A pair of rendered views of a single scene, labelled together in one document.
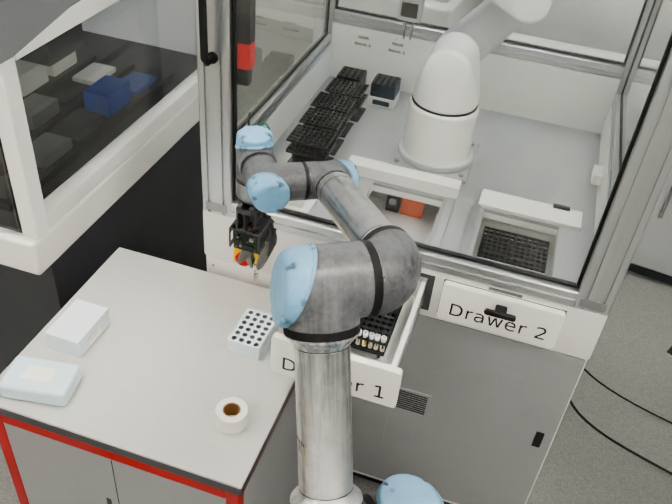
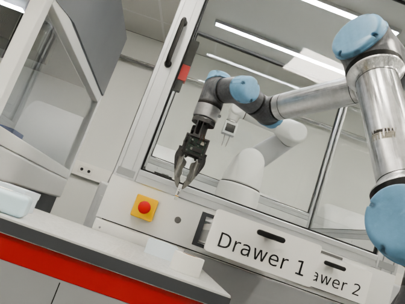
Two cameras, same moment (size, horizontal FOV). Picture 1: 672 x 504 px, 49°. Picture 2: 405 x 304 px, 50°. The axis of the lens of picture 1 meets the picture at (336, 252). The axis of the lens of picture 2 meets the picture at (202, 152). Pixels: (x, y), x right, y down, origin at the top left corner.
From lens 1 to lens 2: 1.33 m
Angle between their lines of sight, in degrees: 52
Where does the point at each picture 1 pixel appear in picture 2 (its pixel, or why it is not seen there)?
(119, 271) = not seen: hidden behind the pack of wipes
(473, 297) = not seen: hidden behind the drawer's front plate
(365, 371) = (293, 244)
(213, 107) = (155, 95)
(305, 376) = (384, 81)
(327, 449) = not seen: outside the picture
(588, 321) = (384, 280)
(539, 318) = (355, 275)
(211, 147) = (141, 123)
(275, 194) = (254, 86)
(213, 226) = (116, 189)
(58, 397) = (22, 200)
